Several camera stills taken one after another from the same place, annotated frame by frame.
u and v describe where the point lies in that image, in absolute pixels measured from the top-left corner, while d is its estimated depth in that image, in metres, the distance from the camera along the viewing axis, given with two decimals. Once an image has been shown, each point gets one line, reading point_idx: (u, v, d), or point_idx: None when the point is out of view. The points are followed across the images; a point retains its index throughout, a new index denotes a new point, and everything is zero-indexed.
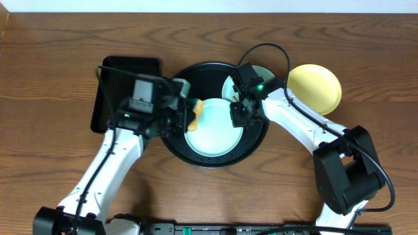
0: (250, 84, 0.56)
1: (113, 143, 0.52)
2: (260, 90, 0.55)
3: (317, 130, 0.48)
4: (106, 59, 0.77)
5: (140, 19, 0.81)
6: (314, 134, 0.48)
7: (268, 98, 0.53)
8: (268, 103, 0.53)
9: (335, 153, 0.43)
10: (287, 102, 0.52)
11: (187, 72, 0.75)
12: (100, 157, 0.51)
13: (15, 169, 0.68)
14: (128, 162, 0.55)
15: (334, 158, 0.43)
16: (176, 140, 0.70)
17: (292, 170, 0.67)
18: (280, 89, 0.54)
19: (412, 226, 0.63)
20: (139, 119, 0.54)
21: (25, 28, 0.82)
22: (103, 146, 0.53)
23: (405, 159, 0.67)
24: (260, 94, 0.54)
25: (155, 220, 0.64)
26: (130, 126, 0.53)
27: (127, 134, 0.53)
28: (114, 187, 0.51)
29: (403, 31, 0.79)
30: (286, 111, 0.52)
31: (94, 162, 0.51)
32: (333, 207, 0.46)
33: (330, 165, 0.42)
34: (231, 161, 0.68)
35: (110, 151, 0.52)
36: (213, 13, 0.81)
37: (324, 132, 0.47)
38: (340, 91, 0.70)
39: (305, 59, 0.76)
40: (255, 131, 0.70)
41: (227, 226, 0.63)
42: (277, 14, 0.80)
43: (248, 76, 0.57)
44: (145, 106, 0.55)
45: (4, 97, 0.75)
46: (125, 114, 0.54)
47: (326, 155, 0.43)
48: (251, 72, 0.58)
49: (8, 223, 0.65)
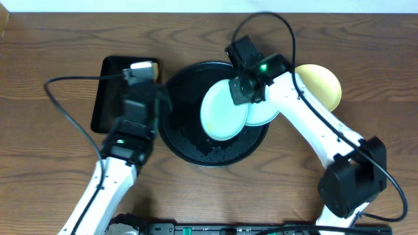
0: (249, 60, 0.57)
1: (103, 178, 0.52)
2: (264, 69, 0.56)
3: (332, 137, 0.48)
4: (106, 59, 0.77)
5: (140, 19, 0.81)
6: (327, 141, 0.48)
7: (272, 85, 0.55)
8: (272, 89, 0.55)
9: (349, 168, 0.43)
10: (297, 95, 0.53)
11: (194, 68, 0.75)
12: (91, 191, 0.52)
13: (15, 169, 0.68)
14: (122, 192, 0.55)
15: (349, 173, 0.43)
16: (172, 133, 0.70)
17: (292, 170, 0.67)
18: (287, 73, 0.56)
19: (413, 227, 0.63)
20: (132, 147, 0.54)
21: (26, 27, 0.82)
22: (94, 179, 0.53)
23: (405, 159, 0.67)
24: (263, 74, 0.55)
25: (155, 220, 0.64)
26: (123, 154, 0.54)
27: (120, 164, 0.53)
28: (103, 225, 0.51)
29: (403, 31, 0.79)
30: (295, 106, 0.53)
31: (84, 198, 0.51)
32: (336, 211, 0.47)
33: (345, 181, 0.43)
34: (223, 162, 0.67)
35: (99, 186, 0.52)
36: (213, 13, 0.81)
37: (339, 141, 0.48)
38: (340, 92, 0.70)
39: (305, 59, 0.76)
40: (252, 137, 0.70)
41: (226, 226, 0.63)
42: (277, 14, 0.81)
43: (246, 51, 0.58)
44: (139, 128, 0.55)
45: (4, 96, 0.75)
46: (118, 141, 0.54)
47: (341, 171, 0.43)
48: (249, 48, 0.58)
49: (8, 224, 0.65)
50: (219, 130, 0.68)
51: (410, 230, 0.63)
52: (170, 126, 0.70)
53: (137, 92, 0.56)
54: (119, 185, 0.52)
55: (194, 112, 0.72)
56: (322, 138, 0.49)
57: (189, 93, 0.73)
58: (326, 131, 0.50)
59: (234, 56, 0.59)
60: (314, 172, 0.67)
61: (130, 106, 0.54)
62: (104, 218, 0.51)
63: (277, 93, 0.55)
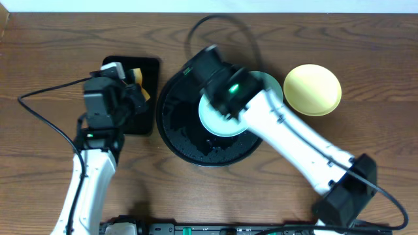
0: (214, 77, 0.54)
1: (83, 167, 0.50)
2: (232, 91, 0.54)
3: (322, 162, 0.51)
4: (106, 59, 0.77)
5: (140, 19, 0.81)
6: (319, 166, 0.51)
7: (248, 110, 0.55)
8: (248, 115, 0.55)
9: (345, 195, 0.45)
10: (277, 119, 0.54)
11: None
12: (75, 182, 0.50)
13: (15, 169, 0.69)
14: (106, 179, 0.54)
15: (346, 200, 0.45)
16: (173, 133, 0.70)
17: (292, 170, 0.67)
18: (259, 94, 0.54)
19: (412, 227, 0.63)
20: (104, 136, 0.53)
21: (25, 28, 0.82)
22: (74, 173, 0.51)
23: (405, 159, 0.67)
24: (234, 102, 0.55)
25: (155, 220, 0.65)
26: (96, 144, 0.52)
27: (95, 152, 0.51)
28: (96, 208, 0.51)
29: (403, 30, 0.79)
30: (279, 131, 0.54)
31: (70, 190, 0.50)
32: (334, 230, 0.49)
33: (343, 210, 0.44)
34: (223, 162, 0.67)
35: (82, 175, 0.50)
36: (213, 13, 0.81)
37: (330, 164, 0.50)
38: (339, 98, 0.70)
39: (305, 59, 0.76)
40: (253, 137, 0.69)
41: (226, 226, 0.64)
42: (277, 14, 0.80)
43: (208, 68, 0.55)
44: (104, 119, 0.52)
45: (4, 96, 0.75)
46: (88, 135, 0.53)
47: (339, 201, 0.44)
48: (211, 64, 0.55)
49: (8, 223, 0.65)
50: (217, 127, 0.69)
51: (409, 230, 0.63)
52: (170, 125, 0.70)
53: (96, 84, 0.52)
54: (100, 171, 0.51)
55: (194, 112, 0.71)
56: (312, 164, 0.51)
57: (189, 93, 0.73)
58: (315, 156, 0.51)
59: (196, 74, 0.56)
60: None
61: (87, 100, 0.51)
62: (96, 202, 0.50)
63: (256, 117, 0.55)
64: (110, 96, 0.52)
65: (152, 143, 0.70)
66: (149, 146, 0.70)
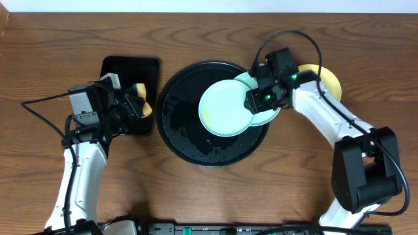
0: (285, 71, 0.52)
1: (74, 156, 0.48)
2: (294, 79, 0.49)
3: (343, 124, 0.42)
4: (106, 59, 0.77)
5: (140, 19, 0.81)
6: (339, 128, 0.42)
7: (299, 88, 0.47)
8: (299, 93, 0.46)
9: (358, 148, 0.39)
10: (319, 94, 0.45)
11: (194, 69, 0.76)
12: (66, 172, 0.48)
13: (14, 169, 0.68)
14: (100, 169, 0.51)
15: (357, 153, 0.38)
16: (173, 133, 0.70)
17: (293, 170, 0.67)
18: (313, 81, 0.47)
19: (413, 227, 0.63)
20: (91, 130, 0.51)
21: (26, 28, 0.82)
22: (66, 165, 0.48)
23: (405, 159, 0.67)
24: (292, 83, 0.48)
25: (155, 220, 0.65)
26: (86, 138, 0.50)
27: (85, 144, 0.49)
28: (93, 195, 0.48)
29: (403, 31, 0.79)
30: (315, 104, 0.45)
31: (63, 180, 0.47)
32: (343, 204, 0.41)
33: (351, 160, 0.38)
34: (223, 162, 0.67)
35: (74, 164, 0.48)
36: (213, 13, 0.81)
37: (351, 127, 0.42)
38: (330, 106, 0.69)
39: (305, 59, 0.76)
40: (252, 137, 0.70)
41: (226, 226, 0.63)
42: (277, 14, 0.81)
43: (283, 61, 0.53)
44: (91, 117, 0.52)
45: (4, 96, 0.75)
46: (76, 131, 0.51)
47: (349, 148, 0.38)
48: (287, 59, 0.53)
49: (8, 223, 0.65)
50: (220, 126, 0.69)
51: (409, 230, 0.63)
52: (170, 125, 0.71)
53: (82, 86, 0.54)
54: (93, 160, 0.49)
55: (194, 112, 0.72)
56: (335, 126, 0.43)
57: (189, 93, 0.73)
58: (338, 117, 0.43)
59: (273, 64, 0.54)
60: (314, 171, 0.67)
61: (74, 100, 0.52)
62: (91, 190, 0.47)
63: (302, 99, 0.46)
64: (95, 96, 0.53)
65: (152, 143, 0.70)
66: (150, 146, 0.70)
